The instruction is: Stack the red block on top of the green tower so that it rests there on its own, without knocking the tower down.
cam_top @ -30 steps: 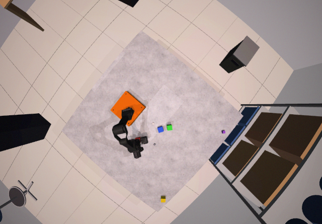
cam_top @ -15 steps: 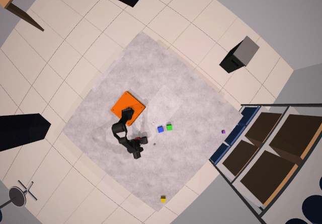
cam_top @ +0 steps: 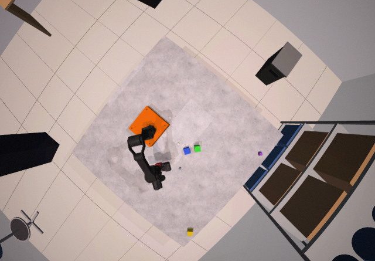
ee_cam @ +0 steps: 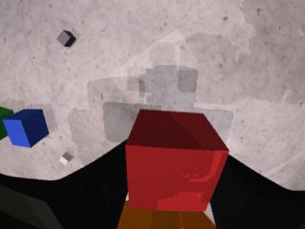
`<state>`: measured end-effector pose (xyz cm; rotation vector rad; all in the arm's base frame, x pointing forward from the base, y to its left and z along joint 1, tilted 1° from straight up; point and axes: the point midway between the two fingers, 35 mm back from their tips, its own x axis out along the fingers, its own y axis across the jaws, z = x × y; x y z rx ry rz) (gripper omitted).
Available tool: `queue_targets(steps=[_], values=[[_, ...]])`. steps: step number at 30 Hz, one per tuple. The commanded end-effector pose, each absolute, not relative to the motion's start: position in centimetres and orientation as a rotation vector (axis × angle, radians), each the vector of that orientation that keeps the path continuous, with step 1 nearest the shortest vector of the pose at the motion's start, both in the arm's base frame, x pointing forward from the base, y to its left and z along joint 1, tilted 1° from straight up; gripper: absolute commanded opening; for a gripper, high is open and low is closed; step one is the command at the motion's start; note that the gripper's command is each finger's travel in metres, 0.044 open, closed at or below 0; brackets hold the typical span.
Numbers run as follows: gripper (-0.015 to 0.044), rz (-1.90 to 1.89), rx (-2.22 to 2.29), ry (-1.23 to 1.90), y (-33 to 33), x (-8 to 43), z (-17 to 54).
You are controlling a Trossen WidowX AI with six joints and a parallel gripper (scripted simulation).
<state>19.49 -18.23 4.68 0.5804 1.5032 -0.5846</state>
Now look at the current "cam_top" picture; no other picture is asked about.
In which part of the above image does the blue block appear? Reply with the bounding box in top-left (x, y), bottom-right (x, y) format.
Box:
top-left (183, 147), bottom-right (191, 155)

